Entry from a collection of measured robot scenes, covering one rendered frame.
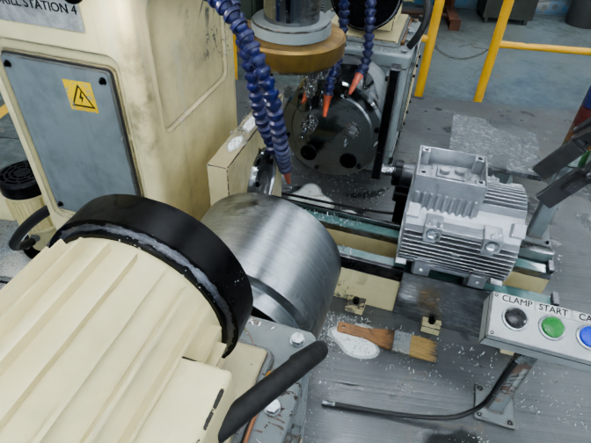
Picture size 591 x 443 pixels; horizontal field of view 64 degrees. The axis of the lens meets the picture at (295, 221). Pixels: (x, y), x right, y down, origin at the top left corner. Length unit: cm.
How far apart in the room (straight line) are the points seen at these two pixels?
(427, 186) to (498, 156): 58
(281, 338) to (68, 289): 27
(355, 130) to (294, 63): 37
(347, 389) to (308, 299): 33
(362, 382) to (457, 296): 25
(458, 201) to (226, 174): 40
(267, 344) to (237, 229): 19
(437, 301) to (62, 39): 80
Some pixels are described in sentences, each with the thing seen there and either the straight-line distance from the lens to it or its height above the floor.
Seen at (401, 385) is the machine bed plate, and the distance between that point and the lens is 96.
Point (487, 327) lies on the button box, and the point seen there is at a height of 105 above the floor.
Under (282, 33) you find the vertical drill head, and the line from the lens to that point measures 76.
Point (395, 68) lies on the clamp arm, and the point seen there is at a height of 125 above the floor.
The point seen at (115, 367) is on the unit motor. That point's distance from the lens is 33.
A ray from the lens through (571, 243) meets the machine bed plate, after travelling 139.
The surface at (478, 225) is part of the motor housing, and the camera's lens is 89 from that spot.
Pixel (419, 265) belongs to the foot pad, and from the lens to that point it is 90.
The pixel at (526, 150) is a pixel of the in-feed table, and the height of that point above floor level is 92.
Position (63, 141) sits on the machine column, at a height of 115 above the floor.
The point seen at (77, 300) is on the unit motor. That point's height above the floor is 135.
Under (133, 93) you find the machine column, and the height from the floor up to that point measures 127.
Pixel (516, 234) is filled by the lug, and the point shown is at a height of 108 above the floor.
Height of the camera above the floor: 161
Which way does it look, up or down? 41 degrees down
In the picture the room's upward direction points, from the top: 3 degrees clockwise
